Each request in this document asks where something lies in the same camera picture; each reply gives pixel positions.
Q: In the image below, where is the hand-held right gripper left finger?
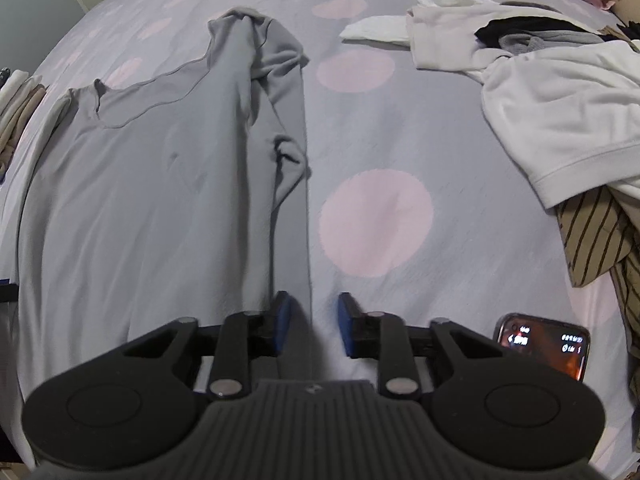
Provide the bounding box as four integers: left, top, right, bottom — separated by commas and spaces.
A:
122, 291, 297, 401

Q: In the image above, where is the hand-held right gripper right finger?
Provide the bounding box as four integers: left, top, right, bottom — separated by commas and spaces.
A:
339, 292, 503, 401

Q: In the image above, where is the grey long-sleeve shirt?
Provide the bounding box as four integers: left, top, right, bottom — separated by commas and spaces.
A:
15, 7, 315, 397

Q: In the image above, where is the stack of folded beige clothes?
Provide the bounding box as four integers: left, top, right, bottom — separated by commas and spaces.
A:
0, 67, 48, 181

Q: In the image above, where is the smartphone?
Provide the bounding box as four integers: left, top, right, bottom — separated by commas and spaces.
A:
492, 312, 591, 383

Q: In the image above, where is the tan striped garment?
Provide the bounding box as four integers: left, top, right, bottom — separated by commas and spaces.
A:
555, 185, 640, 453

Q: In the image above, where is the small white cloth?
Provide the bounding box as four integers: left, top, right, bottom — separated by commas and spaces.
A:
340, 15, 413, 46

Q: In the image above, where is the cream sweatshirt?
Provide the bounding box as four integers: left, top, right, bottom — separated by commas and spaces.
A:
406, 0, 576, 86

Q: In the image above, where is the white ribbed-cuff t-shirt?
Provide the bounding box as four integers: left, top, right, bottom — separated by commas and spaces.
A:
480, 40, 640, 211

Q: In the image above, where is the grey knit garment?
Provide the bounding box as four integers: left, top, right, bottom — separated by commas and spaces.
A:
495, 30, 608, 58

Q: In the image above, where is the black garment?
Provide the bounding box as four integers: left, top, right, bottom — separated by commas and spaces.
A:
475, 17, 601, 46

